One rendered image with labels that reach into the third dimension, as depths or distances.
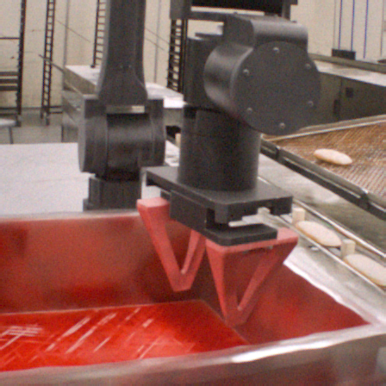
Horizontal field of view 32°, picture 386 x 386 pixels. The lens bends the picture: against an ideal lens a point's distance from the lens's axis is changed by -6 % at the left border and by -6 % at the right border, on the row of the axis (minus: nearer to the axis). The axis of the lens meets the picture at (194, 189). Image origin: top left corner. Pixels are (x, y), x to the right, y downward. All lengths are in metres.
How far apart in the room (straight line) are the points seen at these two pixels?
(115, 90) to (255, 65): 0.47
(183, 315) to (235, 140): 0.27
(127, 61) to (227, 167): 0.39
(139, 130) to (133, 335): 0.30
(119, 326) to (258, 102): 0.33
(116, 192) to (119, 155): 0.06
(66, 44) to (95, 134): 7.20
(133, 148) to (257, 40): 0.48
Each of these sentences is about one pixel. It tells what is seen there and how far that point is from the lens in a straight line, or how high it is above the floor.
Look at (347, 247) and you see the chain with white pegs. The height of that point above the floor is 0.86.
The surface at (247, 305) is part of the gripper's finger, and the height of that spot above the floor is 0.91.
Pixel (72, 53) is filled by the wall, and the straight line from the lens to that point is 8.05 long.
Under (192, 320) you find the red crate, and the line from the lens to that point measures 0.69.
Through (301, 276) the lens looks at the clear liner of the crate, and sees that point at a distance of 0.55.
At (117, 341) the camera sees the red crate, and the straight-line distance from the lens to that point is 0.64.
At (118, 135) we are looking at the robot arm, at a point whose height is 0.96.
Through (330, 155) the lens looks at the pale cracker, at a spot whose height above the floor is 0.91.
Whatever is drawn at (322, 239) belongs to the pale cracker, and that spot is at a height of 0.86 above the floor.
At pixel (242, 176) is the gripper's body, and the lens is 0.49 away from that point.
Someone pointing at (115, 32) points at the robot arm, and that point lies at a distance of 0.85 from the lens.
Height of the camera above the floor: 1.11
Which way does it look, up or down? 14 degrees down
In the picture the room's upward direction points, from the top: 3 degrees clockwise
